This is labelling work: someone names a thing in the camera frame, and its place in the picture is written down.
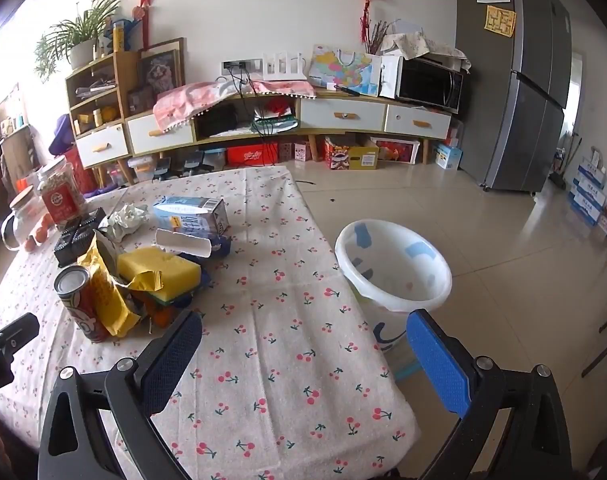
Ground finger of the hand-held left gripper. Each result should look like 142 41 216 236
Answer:
0 312 40 357

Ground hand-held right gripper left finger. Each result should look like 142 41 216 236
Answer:
37 310 204 480

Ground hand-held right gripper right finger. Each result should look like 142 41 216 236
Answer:
406 308 574 480

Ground red white drink can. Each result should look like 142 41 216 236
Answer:
53 265 110 344

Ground white plastic basin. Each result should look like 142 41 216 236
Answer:
334 219 453 382

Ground yellow snack bag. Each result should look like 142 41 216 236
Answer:
77 230 163 339

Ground orange peel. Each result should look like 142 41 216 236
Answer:
142 302 180 334

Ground yellow sponge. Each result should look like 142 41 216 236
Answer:
118 247 203 307

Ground black plastic tray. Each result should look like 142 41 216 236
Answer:
53 207 107 267

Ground cherry print tablecloth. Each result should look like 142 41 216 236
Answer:
0 165 422 480

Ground white cardboard piece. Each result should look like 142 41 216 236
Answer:
156 229 222 259

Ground glass pitcher with wooden lid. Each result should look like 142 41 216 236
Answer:
0 185 50 252

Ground clear jar with red label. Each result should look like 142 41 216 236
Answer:
36 155 89 227

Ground blue white milk carton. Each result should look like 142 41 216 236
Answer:
152 196 230 239

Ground crumpled white paper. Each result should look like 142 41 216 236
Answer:
106 202 150 241

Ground black chair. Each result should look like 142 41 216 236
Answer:
580 304 607 379

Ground red bag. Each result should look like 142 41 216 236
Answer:
63 147 98 197

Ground purple bag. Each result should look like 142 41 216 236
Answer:
48 113 77 157

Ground small blue white box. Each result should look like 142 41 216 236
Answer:
432 142 463 170

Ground red picture box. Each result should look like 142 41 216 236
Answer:
371 137 430 165

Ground red flat box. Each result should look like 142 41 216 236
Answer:
226 145 280 166

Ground lion print cardboard box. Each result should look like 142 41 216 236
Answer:
324 136 381 171

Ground wooden shelf unit with drawer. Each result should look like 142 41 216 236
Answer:
64 50 149 184

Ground mop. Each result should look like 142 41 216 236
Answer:
553 132 583 188

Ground small pink boxes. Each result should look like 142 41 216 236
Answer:
278 142 313 162

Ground black electronics box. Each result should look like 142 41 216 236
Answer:
200 105 239 137

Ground folded green white cloths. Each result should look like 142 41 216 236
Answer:
252 100 300 134

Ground grey refrigerator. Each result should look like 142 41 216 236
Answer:
455 0 573 194

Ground low wooden cabinet white drawers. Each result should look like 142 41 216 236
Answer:
126 82 467 167

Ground pink cloth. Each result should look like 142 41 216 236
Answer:
152 80 317 132

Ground black microwave oven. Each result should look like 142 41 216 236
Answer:
396 57 465 112

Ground framed picture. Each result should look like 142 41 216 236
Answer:
137 39 185 95

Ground potted green plant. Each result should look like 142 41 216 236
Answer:
33 0 130 82

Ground map print paper bag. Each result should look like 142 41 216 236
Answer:
308 45 384 97

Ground beige floral cloth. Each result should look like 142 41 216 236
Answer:
381 31 472 72

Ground white picket rack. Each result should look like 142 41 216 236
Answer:
262 50 307 81

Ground blue watering can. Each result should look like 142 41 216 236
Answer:
103 17 145 54

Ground dried twigs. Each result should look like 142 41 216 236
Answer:
365 20 392 56

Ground yellow paper note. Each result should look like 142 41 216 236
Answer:
484 5 517 37

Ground red hanging knot decoration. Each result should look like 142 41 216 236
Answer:
353 0 390 47

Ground black cables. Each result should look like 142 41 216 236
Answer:
227 67 280 162

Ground wall power outlet strip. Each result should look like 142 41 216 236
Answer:
222 59 264 75

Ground red chili string decoration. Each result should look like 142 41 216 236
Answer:
137 0 153 52

